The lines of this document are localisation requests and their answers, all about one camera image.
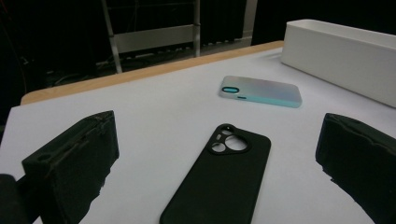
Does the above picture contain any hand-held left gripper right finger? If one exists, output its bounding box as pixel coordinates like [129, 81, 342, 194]
[315, 112, 396, 224]

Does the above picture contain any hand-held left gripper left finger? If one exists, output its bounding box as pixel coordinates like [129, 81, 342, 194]
[21, 110, 120, 224]

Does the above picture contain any iridescent teal phone case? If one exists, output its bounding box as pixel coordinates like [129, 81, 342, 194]
[218, 75, 304, 109]

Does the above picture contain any black phone case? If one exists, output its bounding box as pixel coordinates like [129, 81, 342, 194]
[159, 123, 272, 224]

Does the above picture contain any white table sheet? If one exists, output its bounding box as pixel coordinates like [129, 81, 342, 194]
[0, 46, 396, 224]

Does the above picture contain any white metal stand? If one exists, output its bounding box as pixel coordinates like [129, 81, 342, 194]
[101, 0, 202, 74]

